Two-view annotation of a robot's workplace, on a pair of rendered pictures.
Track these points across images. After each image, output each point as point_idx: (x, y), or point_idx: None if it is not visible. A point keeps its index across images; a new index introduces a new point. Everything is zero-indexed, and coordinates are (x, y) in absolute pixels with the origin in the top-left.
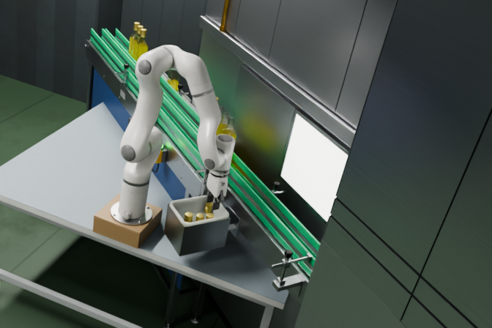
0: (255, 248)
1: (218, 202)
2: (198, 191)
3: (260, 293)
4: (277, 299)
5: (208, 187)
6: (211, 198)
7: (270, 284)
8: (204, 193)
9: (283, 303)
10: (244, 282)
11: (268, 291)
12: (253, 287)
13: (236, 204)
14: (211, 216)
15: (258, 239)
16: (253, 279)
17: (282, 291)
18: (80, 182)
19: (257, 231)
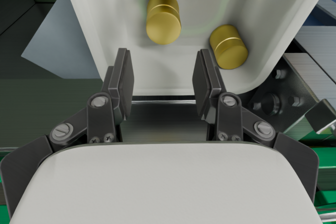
0: (33, 83)
1: (62, 123)
2: (323, 53)
3: (38, 31)
4: (30, 52)
5: (237, 156)
6: (197, 91)
7: (67, 57)
8: (285, 69)
9: (21, 55)
10: (67, 18)
11: (47, 46)
12: (56, 28)
13: (155, 129)
14: (153, 28)
15: (13, 110)
16: (79, 38)
17: (51, 65)
18: None
19: (19, 124)
